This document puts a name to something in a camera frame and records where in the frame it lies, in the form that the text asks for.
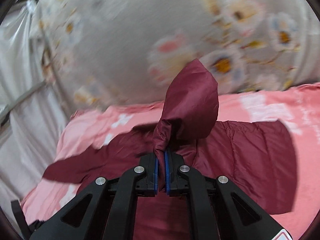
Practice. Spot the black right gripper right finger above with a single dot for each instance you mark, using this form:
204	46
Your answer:
217	208

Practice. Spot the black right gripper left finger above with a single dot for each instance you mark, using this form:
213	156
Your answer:
105	209

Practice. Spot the maroon puffer jacket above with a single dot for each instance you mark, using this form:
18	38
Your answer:
257	157

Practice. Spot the white satin curtain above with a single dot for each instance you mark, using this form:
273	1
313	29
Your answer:
31	117

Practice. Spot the pink bow-print blanket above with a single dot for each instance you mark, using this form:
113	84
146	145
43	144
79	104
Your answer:
297	108

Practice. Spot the grey floral bed sheet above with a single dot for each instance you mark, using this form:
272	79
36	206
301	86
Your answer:
100	52

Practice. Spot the black strap buckle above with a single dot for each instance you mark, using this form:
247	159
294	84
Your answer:
26	229

